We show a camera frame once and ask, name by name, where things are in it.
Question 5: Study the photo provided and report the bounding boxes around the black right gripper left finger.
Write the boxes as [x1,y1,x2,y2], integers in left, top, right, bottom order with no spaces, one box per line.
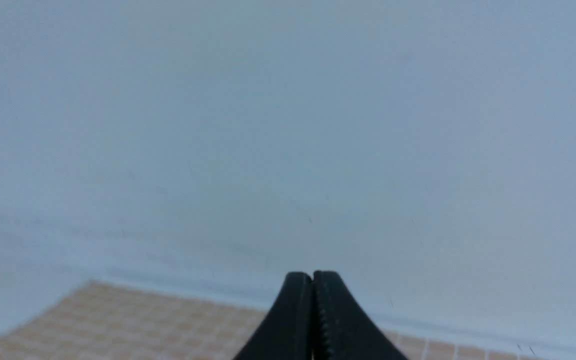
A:
[234,272,314,360]

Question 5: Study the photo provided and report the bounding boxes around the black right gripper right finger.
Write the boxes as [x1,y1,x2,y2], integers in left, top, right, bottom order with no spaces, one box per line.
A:
[311,270,406,360]

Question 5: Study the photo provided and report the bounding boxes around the beige checkered tablecloth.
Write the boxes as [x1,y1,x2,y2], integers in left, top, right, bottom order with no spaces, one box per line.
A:
[0,282,520,360]

